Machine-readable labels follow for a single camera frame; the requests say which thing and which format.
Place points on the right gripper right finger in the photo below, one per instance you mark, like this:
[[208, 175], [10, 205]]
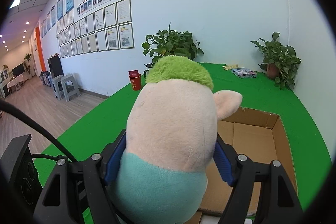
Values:
[[278, 201]]

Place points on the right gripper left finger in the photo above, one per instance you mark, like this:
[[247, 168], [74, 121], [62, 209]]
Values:
[[73, 187]]

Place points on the pig plush toy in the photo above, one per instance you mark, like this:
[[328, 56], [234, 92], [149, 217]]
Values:
[[171, 133]]

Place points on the large open cardboard tray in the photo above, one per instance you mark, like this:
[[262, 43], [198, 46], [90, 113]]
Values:
[[260, 136]]

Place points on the grey plastic stool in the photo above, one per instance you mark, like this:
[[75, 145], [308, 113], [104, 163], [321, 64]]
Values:
[[65, 86]]

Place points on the black cabinet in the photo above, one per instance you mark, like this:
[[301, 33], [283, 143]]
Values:
[[55, 66]]

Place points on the red cup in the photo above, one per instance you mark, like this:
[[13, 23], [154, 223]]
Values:
[[135, 80]]

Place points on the right potted green plant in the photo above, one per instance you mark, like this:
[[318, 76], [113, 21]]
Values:
[[280, 62]]

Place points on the potted green plant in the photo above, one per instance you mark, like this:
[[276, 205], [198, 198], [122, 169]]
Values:
[[280, 62], [170, 42]]

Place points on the left potted green plant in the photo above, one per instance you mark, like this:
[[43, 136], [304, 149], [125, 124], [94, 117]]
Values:
[[170, 42]]

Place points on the framed certificates on wall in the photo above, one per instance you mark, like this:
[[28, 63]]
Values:
[[107, 29]]

